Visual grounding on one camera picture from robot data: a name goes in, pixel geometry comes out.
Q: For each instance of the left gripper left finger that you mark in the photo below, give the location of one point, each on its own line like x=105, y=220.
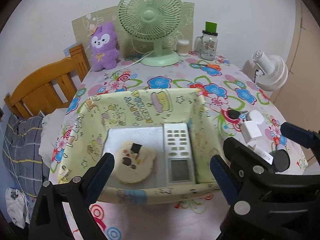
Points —
x=49, y=219

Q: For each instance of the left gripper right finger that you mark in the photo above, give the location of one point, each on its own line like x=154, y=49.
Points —
x=226, y=181

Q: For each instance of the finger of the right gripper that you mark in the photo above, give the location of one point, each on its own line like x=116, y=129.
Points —
x=306, y=138
x=237, y=153

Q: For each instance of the white 45W charger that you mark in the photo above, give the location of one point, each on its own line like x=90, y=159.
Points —
x=261, y=153

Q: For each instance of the black oval case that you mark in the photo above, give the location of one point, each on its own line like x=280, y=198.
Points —
x=281, y=160

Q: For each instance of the white oval earbud case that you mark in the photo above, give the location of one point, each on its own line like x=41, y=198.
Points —
x=255, y=116

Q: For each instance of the white remote control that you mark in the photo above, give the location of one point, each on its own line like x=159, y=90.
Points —
x=178, y=154

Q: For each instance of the black car key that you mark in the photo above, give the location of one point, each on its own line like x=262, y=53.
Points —
x=234, y=114

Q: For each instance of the round beige pin cushion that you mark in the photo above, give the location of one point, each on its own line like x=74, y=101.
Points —
x=133, y=163

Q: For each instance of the white square charger cube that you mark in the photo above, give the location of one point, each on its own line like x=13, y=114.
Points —
x=250, y=131

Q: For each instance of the beige door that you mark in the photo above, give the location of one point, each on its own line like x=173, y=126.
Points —
x=298, y=99

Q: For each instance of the floral tablecloth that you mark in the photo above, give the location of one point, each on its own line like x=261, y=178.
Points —
x=229, y=88

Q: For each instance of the yellow cartoon fabric box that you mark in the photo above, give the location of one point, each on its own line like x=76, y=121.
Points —
x=103, y=123

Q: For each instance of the white standing fan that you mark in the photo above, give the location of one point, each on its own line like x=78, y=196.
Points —
x=273, y=71

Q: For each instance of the blue plaid bedding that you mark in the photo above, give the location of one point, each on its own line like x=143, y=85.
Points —
x=22, y=139

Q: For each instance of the white cloth on bed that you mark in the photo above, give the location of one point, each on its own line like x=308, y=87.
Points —
x=51, y=125

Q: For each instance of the glass jar mug green lid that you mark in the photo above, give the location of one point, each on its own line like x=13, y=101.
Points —
x=206, y=44

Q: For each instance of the cotton swab container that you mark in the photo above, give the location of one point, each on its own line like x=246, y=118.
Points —
x=183, y=47

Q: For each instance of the wooden bed headboard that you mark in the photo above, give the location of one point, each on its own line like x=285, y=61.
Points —
x=49, y=87

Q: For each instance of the purple plush toy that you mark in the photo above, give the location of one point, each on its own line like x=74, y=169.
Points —
x=103, y=45

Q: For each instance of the green desk fan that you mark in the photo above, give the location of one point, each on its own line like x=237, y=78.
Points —
x=152, y=21

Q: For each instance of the orange handled scissors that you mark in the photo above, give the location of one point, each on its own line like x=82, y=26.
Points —
x=213, y=66

